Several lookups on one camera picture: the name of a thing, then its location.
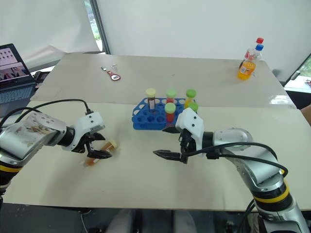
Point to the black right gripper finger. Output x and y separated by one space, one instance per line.
170 155
171 130

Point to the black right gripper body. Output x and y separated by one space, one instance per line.
187 144

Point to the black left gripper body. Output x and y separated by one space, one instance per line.
85 143

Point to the orange test tube yellow cap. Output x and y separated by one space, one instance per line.
109 145

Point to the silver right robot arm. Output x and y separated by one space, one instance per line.
243 137

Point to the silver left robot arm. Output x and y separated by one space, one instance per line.
24 138

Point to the red test tube green cap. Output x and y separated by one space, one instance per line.
170 112
171 94

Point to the blue test tube rack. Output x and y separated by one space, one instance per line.
148 120

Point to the green capped test tube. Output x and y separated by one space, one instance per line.
194 106

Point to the dark test tube yellow cap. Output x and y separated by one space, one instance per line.
151 100

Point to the yellow test tube green cap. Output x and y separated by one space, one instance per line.
190 97

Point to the small white clip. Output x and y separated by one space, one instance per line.
114 66

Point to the black device beside laptop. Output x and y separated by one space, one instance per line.
40 75

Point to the open laptop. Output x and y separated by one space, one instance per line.
14 92

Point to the orange soda bottle blue cap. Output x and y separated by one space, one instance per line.
246 70

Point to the clear bottle red cap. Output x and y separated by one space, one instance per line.
255 52

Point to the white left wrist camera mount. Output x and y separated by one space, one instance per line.
91 121

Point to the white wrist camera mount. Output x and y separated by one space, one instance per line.
192 123
91 121

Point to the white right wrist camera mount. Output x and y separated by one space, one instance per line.
192 123

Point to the grey window frame post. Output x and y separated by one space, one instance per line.
100 26

